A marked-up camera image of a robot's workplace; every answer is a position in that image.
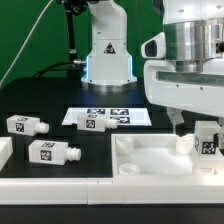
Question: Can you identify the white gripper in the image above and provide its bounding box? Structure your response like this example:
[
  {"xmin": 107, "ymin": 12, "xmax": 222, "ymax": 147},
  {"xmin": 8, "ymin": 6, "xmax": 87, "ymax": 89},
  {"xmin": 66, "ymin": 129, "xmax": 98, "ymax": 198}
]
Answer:
[{"xmin": 141, "ymin": 32, "xmax": 224, "ymax": 149}]

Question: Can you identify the white U-shaped fence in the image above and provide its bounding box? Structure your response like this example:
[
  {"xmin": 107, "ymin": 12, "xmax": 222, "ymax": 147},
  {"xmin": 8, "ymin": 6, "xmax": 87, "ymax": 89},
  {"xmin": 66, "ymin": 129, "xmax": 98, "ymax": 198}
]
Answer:
[{"xmin": 0, "ymin": 136, "xmax": 224, "ymax": 206}]

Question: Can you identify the white marker sheet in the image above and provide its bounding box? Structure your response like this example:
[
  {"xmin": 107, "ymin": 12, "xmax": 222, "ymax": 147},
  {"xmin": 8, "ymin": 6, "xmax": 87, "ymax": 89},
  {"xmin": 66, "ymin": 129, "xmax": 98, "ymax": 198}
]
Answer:
[{"xmin": 62, "ymin": 107, "xmax": 152, "ymax": 126}]

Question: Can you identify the black cable at base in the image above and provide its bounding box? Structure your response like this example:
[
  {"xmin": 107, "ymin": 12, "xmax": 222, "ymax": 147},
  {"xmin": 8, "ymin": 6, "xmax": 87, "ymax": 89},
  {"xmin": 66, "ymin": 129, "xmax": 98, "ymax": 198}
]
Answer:
[{"xmin": 31, "ymin": 58, "xmax": 88, "ymax": 78}]

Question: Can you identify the grey cable left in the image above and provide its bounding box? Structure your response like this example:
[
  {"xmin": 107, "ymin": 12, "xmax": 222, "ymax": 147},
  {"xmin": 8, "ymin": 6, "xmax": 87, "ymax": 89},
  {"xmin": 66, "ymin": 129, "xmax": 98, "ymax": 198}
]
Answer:
[{"xmin": 0, "ymin": 0, "xmax": 54, "ymax": 88}]

